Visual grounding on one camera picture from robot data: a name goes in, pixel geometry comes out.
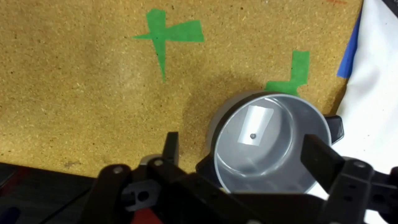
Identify white cloth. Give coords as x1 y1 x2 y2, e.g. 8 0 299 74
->
309 0 398 224

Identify long blue tape strip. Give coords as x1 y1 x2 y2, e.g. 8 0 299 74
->
336 8 365 80

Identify green cross tape mark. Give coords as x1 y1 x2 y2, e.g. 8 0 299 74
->
133 8 205 81

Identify green zigzag tape mark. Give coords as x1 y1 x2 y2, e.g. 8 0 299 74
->
264 50 311 97

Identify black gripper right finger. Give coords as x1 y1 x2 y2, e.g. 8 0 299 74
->
300 133 398 224

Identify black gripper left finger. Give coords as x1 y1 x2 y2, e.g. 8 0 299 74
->
79 131 234 224

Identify gray dish with black handles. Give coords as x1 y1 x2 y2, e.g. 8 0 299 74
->
195 92 346 197

